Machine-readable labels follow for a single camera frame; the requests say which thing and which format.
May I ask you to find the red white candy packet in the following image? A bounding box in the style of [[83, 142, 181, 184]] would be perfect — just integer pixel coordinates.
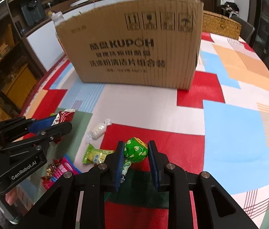
[[51, 109, 76, 144]]

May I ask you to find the white candy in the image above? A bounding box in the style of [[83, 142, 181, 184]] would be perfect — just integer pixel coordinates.
[[86, 118, 112, 144]]

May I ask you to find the red foil candy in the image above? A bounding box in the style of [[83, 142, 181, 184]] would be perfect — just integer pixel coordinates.
[[42, 159, 61, 180]]

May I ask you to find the light green candy packet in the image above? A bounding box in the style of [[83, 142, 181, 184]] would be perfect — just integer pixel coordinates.
[[82, 144, 114, 164]]

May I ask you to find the green lollipop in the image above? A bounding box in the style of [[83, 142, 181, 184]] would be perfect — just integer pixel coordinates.
[[121, 137, 148, 183]]

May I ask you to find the dark green snack packet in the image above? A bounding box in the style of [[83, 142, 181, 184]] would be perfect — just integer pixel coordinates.
[[107, 169, 169, 209]]

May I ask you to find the black water dispenser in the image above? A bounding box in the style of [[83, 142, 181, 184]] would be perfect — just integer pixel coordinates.
[[21, 0, 46, 26]]

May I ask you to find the brown cardboard box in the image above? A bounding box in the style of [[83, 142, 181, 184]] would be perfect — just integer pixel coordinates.
[[55, 0, 204, 90]]

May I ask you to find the grey chair right far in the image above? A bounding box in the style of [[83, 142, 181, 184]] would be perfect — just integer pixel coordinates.
[[231, 15, 255, 44]]

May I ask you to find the woven wicker basket box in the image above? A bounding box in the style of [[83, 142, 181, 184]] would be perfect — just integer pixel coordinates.
[[202, 10, 241, 40]]

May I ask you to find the white shoe rack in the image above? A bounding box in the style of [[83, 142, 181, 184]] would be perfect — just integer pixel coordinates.
[[220, 5, 239, 18]]

